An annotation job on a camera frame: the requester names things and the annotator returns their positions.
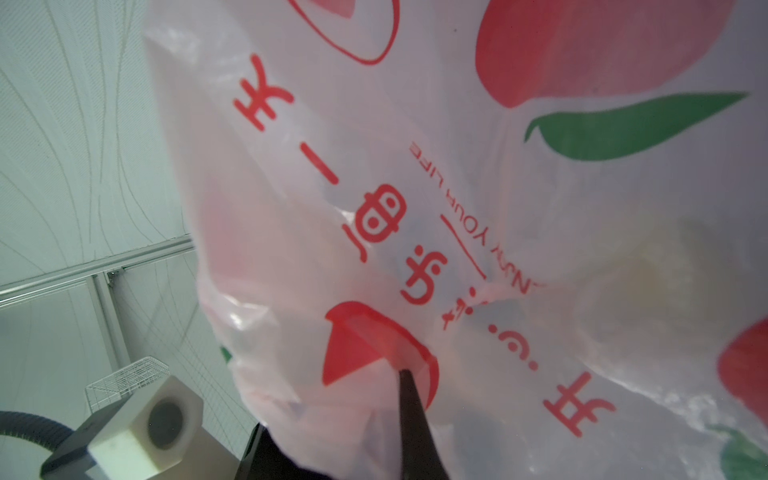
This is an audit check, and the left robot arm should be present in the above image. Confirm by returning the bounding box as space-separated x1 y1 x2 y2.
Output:
0 411 75 452

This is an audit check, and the pink printed plastic bag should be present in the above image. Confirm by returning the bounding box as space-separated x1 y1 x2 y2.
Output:
144 1 767 479

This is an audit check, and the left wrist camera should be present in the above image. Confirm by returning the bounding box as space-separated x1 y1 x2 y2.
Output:
40 376 240 479

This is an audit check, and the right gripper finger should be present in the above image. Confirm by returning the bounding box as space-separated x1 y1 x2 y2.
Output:
398 370 449 480

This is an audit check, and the white wire basket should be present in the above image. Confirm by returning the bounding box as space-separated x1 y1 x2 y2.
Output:
85 356 170 414

